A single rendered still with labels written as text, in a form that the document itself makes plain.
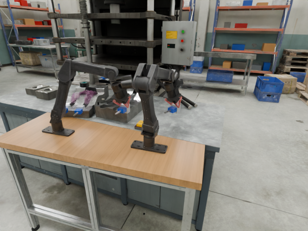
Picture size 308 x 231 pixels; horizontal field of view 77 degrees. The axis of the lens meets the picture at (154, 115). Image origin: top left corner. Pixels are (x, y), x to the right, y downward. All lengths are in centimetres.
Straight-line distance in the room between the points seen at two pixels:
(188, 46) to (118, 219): 163
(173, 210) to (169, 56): 139
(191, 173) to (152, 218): 90
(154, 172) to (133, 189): 77
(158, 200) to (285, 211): 110
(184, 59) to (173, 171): 130
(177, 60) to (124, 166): 132
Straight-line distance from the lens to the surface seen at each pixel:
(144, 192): 166
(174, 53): 201
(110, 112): 139
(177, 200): 158
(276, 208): 213
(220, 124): 143
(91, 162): 104
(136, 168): 95
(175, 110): 125
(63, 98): 123
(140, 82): 87
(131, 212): 181
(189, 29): 197
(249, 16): 781
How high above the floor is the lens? 140
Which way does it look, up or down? 24 degrees down
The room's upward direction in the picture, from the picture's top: 1 degrees clockwise
